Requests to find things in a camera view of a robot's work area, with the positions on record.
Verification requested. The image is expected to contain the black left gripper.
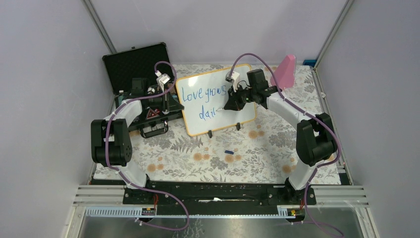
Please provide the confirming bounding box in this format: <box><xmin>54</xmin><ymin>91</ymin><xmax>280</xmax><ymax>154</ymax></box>
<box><xmin>144</xmin><ymin>87</ymin><xmax>184</xmax><ymax>112</ymax></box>

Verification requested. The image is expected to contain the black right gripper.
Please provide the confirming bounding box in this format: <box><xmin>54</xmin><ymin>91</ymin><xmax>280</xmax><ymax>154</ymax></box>
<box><xmin>224</xmin><ymin>83</ymin><xmax>257</xmax><ymax>112</ymax></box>

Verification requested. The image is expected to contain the yellow framed whiteboard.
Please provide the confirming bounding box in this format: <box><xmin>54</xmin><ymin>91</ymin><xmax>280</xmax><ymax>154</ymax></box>
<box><xmin>175</xmin><ymin>67</ymin><xmax>257</xmax><ymax>136</ymax></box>

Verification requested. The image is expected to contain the blue marker cap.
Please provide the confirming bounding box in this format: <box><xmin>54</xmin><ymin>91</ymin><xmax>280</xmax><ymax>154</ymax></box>
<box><xmin>224</xmin><ymin>150</ymin><xmax>234</xmax><ymax>155</ymax></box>

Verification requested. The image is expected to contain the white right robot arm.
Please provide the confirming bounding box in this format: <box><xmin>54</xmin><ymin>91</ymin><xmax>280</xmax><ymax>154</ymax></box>
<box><xmin>222</xmin><ymin>69</ymin><xmax>339</xmax><ymax>204</ymax></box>

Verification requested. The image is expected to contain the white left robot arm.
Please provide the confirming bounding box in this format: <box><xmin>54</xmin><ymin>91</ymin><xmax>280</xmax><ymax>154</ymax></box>
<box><xmin>91</xmin><ymin>74</ymin><xmax>184</xmax><ymax>204</ymax></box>

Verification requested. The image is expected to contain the red black all-in triangle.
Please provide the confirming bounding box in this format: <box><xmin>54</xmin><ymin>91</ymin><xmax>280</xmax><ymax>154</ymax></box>
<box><xmin>146</xmin><ymin>108</ymin><xmax>160</xmax><ymax>119</ymax></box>

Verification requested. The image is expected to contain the black poker chip case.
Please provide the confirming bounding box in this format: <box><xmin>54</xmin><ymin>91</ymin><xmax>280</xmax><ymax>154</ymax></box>
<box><xmin>102</xmin><ymin>42</ymin><xmax>182</xmax><ymax>138</ymax></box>

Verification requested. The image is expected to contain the pink wedge eraser block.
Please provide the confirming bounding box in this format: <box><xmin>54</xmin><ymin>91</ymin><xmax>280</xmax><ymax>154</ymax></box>
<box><xmin>270</xmin><ymin>54</ymin><xmax>296</xmax><ymax>90</ymax></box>

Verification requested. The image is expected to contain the floral patterned table mat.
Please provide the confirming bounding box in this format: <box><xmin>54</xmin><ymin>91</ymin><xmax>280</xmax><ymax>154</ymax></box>
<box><xmin>93</xmin><ymin>63</ymin><xmax>342</xmax><ymax>185</ymax></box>

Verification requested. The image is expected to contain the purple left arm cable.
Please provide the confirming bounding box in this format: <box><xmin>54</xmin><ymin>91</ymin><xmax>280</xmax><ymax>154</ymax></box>
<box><xmin>104</xmin><ymin>61</ymin><xmax>190</xmax><ymax>231</ymax></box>

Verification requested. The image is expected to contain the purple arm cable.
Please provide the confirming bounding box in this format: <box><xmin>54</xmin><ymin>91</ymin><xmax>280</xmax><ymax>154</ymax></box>
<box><xmin>104</xmin><ymin>61</ymin><xmax>190</xmax><ymax>231</ymax></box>
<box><xmin>229</xmin><ymin>53</ymin><xmax>345</xmax><ymax>237</ymax></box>

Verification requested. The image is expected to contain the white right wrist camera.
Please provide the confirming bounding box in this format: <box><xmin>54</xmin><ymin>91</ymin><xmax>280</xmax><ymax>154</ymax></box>
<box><xmin>225</xmin><ymin>71</ymin><xmax>240</xmax><ymax>92</ymax></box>

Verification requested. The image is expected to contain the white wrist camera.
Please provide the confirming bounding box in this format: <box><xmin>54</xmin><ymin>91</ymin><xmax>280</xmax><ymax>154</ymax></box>
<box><xmin>225</xmin><ymin>71</ymin><xmax>240</xmax><ymax>92</ymax></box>
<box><xmin>155</xmin><ymin>71</ymin><xmax>170</xmax><ymax>92</ymax></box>

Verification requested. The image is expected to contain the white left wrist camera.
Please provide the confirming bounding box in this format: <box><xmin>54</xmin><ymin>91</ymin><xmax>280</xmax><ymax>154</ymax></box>
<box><xmin>155</xmin><ymin>71</ymin><xmax>170</xmax><ymax>92</ymax></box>

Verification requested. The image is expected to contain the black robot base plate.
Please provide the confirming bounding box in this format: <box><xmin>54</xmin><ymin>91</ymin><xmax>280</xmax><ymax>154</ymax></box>
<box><xmin>123</xmin><ymin>181</ymin><xmax>316</xmax><ymax>216</ymax></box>

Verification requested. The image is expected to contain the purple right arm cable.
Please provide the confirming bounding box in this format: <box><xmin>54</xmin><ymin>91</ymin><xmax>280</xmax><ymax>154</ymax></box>
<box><xmin>229</xmin><ymin>53</ymin><xmax>345</xmax><ymax>237</ymax></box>

